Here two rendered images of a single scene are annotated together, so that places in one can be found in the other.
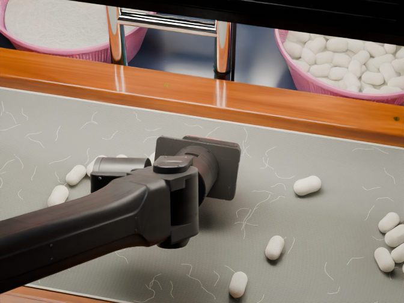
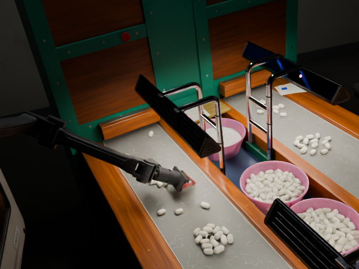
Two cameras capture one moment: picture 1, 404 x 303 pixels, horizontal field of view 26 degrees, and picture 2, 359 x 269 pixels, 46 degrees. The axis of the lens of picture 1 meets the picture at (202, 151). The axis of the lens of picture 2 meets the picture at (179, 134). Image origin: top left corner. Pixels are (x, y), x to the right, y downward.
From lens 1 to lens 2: 114 cm
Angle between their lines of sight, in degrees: 45
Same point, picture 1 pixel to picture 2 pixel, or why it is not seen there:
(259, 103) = (219, 180)
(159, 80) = (205, 161)
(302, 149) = (218, 198)
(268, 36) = not seen: hidden behind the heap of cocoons
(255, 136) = (212, 188)
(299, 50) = (252, 177)
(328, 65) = (254, 185)
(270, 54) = not seen: hidden behind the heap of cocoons
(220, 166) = (180, 181)
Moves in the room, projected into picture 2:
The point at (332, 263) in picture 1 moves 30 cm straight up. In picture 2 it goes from (187, 224) to (176, 159)
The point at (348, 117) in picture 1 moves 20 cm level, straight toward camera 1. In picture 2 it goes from (235, 197) to (188, 215)
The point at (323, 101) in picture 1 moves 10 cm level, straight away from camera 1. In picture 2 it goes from (234, 189) to (256, 180)
